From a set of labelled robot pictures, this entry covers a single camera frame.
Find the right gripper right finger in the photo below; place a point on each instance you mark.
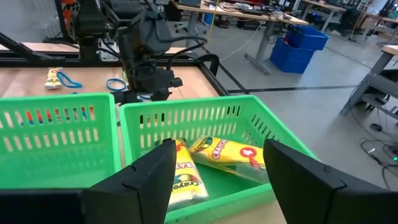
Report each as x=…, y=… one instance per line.
x=308, y=193

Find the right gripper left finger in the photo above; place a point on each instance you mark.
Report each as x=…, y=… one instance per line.
x=136, y=193

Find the yellow crayon pack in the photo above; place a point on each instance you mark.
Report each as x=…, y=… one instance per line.
x=224, y=152
x=186, y=186
x=53, y=79

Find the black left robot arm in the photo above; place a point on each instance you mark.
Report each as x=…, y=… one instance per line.
x=124, y=7

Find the grey metal desk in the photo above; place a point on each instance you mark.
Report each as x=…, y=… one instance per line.
x=373, y=81

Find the green plastic slotted basket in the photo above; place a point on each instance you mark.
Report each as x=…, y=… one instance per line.
x=186, y=102
x=56, y=168

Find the wooden workbench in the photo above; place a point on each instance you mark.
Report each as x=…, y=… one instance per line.
x=224, y=12

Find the blue plastic bin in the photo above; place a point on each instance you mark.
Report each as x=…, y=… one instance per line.
x=289, y=59
x=308, y=39

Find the black aluminium table frame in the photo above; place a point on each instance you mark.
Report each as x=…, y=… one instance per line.
x=46, y=60

